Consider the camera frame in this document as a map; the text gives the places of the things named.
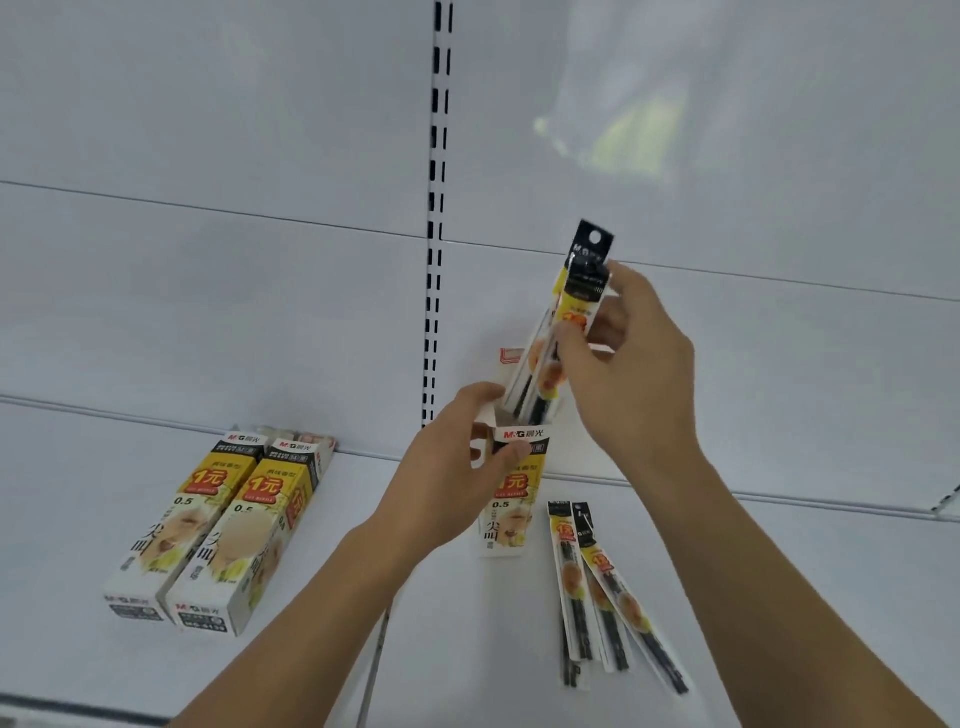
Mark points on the person's right forearm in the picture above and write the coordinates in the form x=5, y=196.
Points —
x=757, y=600

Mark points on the person's left hand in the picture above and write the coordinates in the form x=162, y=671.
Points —
x=427, y=487

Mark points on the black-topped pen refill packet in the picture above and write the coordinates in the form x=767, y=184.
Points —
x=626, y=600
x=579, y=300
x=570, y=570
x=611, y=637
x=594, y=238

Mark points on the white slotted shelf upright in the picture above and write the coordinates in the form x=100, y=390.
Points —
x=946, y=500
x=439, y=225

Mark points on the person's right thumb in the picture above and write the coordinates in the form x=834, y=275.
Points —
x=574, y=352

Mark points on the person's left forearm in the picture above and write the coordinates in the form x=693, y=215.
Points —
x=300, y=637

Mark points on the pen refill box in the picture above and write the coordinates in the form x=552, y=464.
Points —
x=161, y=525
x=240, y=547
x=514, y=525

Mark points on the person's right hand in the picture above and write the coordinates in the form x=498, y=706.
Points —
x=645, y=382

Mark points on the person's left thumb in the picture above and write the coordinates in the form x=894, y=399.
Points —
x=510, y=461

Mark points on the closed pen refill box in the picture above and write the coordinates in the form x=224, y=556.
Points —
x=240, y=547
x=161, y=525

